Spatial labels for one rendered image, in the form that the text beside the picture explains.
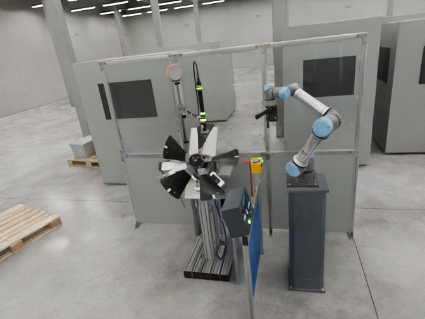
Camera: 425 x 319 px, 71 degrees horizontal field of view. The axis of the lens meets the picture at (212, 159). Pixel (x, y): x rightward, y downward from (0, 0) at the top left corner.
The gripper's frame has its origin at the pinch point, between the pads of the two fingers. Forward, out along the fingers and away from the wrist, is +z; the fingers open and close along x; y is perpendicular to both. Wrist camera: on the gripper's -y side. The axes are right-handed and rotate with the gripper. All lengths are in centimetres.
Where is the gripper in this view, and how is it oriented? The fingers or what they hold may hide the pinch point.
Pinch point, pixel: (268, 131)
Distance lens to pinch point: 233.1
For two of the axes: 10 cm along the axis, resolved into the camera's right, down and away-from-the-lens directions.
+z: 1.1, 9.3, 3.6
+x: 2.4, -3.8, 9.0
